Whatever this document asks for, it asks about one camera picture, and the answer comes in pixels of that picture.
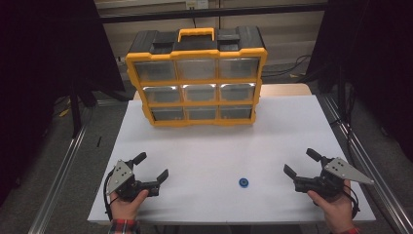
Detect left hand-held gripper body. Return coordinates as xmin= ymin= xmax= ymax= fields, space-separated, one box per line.
xmin=105 ymin=159 xmax=161 ymax=203

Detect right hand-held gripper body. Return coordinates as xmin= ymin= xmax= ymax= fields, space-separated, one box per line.
xmin=292 ymin=157 xmax=375 ymax=200

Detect yellow black organizer case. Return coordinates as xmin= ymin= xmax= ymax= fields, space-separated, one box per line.
xmin=125 ymin=25 xmax=269 ymax=128

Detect person's left hand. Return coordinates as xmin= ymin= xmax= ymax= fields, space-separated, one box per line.
xmin=109 ymin=189 xmax=150 ymax=222

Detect person's right hand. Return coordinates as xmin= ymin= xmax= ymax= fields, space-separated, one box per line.
xmin=306 ymin=179 xmax=358 ymax=234

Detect black metal stand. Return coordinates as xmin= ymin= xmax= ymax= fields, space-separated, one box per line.
xmin=68 ymin=77 xmax=84 ymax=139

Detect set of clear organizer bins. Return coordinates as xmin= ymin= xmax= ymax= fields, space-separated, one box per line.
xmin=133 ymin=58 xmax=261 ymax=121

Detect black curtain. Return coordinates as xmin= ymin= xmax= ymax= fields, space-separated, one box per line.
xmin=0 ymin=0 xmax=126 ymax=206
xmin=306 ymin=0 xmax=413 ymax=164

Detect black horizontal bar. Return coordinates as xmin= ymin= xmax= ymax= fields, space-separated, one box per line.
xmin=98 ymin=3 xmax=327 ymax=24

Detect left hand-held gripper black cable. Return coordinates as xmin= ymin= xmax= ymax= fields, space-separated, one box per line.
xmin=102 ymin=170 xmax=115 ymax=222

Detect hand-held gripper black cable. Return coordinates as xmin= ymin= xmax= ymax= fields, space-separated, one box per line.
xmin=102 ymin=170 xmax=115 ymax=222
xmin=343 ymin=188 xmax=361 ymax=219

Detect right hand-held gripper black cable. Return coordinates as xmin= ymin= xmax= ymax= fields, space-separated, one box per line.
xmin=343 ymin=188 xmax=361 ymax=219

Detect aluminium floor rail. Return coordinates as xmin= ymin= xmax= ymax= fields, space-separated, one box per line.
xmin=319 ymin=94 xmax=413 ymax=234
xmin=27 ymin=125 xmax=91 ymax=234

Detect black floor cables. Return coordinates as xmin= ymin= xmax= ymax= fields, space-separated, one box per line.
xmin=261 ymin=54 xmax=313 ymax=80

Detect white wall outlet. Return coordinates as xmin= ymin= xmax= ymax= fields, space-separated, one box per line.
xmin=185 ymin=0 xmax=209 ymax=10

